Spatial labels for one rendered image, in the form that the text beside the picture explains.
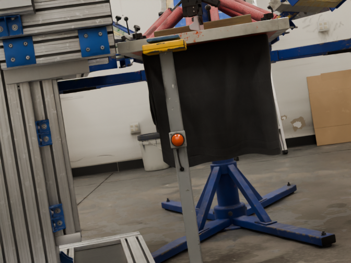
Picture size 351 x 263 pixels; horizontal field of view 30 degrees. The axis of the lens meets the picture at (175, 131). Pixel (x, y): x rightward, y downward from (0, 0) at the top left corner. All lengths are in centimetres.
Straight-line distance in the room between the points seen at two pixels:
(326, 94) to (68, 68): 505
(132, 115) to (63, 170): 477
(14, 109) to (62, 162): 24
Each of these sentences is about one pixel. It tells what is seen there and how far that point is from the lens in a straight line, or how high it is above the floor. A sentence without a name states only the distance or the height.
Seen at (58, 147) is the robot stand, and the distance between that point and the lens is 228.
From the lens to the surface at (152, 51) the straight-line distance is 200.
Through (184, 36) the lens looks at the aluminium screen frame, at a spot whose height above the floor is 98.
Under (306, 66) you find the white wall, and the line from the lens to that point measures 702.
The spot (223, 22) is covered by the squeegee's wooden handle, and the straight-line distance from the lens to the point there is 274.
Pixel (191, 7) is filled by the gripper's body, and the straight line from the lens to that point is 273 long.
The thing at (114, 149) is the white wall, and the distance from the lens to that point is 708.
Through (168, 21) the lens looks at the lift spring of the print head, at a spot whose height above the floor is 116.
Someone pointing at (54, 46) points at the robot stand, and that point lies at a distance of 208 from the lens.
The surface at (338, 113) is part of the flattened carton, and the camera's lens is 697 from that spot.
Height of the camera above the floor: 81
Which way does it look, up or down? 4 degrees down
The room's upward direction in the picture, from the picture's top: 8 degrees counter-clockwise
